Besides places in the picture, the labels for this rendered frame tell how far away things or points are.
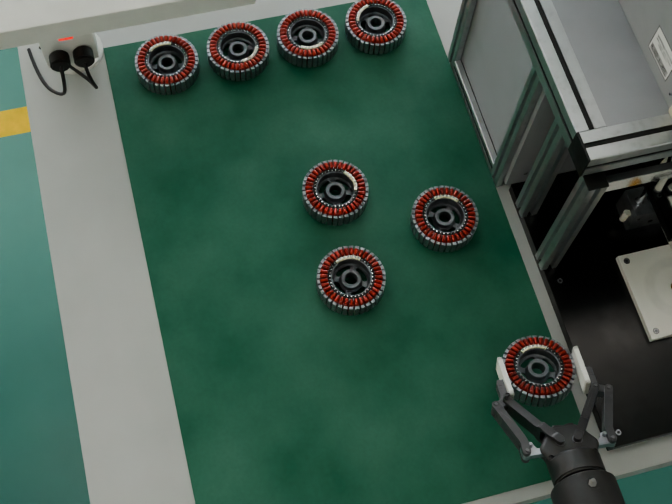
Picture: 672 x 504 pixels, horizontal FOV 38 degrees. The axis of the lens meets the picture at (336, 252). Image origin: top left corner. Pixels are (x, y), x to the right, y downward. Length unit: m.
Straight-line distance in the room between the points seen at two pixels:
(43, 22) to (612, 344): 0.98
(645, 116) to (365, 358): 0.56
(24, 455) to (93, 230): 0.82
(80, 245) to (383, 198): 0.51
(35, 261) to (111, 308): 0.92
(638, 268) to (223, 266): 0.68
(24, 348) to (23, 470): 0.29
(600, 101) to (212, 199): 0.67
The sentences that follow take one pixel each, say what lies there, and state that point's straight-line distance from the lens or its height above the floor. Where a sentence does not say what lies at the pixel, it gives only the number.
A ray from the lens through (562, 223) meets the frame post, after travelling 1.52.
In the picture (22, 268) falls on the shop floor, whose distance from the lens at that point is 2.50.
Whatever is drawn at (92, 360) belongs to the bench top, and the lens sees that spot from 1.58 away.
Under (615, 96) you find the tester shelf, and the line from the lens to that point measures 1.40.
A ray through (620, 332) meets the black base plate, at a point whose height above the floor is 0.77.
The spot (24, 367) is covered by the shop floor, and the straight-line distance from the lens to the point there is 2.41.
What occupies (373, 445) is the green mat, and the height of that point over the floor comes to 0.75.
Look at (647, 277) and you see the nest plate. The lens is 1.67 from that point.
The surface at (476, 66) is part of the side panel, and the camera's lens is 1.73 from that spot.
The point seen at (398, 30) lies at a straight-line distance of 1.81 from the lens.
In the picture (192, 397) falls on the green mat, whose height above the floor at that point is 0.75.
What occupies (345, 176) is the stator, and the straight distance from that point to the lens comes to 1.65.
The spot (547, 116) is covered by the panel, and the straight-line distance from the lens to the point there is 1.52.
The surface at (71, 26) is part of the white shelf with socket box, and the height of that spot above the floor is 1.19.
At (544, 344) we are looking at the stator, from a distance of 1.54.
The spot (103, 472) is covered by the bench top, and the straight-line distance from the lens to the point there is 1.53.
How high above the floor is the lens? 2.22
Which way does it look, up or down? 66 degrees down
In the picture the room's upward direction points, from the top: 6 degrees clockwise
